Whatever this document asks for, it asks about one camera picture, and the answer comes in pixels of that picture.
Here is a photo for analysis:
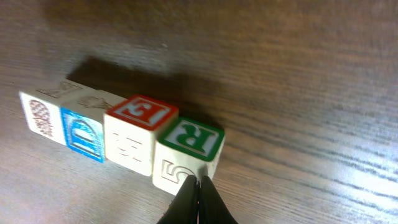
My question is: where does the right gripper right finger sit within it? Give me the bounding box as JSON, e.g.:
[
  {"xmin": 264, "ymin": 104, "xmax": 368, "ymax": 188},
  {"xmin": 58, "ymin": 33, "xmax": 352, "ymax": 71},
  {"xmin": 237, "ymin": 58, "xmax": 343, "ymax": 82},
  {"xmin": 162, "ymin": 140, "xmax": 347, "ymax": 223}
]
[{"xmin": 198, "ymin": 175, "xmax": 238, "ymax": 224}]

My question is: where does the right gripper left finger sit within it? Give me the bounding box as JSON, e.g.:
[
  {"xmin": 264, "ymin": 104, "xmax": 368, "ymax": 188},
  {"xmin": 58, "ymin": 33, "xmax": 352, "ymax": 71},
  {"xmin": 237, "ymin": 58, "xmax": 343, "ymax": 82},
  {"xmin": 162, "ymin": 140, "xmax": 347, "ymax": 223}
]
[{"xmin": 157, "ymin": 175, "xmax": 198, "ymax": 224}]

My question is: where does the red E wooden block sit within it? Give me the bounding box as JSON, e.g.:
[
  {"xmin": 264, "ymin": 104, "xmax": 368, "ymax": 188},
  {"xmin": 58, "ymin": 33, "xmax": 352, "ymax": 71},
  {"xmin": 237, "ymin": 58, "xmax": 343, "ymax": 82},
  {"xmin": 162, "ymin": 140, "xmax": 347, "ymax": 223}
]
[{"xmin": 152, "ymin": 117, "xmax": 225, "ymax": 195}]

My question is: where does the wooden block red picture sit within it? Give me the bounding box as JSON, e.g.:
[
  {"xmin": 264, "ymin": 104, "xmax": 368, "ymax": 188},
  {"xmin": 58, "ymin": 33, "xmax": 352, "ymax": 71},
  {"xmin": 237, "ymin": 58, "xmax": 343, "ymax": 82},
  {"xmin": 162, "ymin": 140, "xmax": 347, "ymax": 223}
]
[{"xmin": 104, "ymin": 95, "xmax": 179, "ymax": 176}]

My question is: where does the blue D wooden block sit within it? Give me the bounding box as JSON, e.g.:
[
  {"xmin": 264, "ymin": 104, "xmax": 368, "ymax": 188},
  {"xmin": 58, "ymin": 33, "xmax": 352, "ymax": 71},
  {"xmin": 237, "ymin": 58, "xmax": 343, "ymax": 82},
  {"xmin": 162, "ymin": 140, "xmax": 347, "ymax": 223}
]
[{"xmin": 60, "ymin": 90, "xmax": 125, "ymax": 163}]

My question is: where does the wooden block red drawing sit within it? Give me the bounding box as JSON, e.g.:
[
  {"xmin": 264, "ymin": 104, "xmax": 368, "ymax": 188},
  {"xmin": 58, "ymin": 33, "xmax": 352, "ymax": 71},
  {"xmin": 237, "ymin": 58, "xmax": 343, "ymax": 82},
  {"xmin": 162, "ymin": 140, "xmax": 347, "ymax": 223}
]
[{"xmin": 19, "ymin": 79, "xmax": 94, "ymax": 145}]

